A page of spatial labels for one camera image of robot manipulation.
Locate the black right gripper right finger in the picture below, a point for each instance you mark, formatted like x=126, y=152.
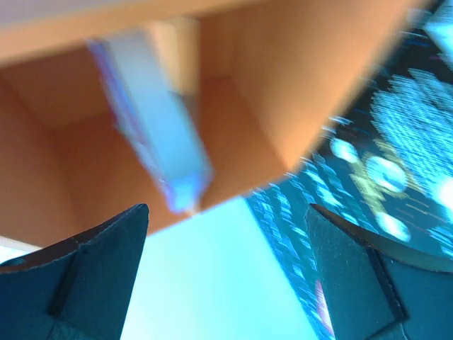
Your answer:
x=377, y=288

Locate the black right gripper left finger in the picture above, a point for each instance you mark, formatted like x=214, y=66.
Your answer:
x=78, y=288

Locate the purple paperback book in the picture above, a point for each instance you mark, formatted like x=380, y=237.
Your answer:
x=153, y=117

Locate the black book with white text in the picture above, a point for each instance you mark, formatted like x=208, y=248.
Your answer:
x=246, y=270

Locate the orange wooden shelf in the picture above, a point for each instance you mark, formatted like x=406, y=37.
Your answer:
x=271, y=74

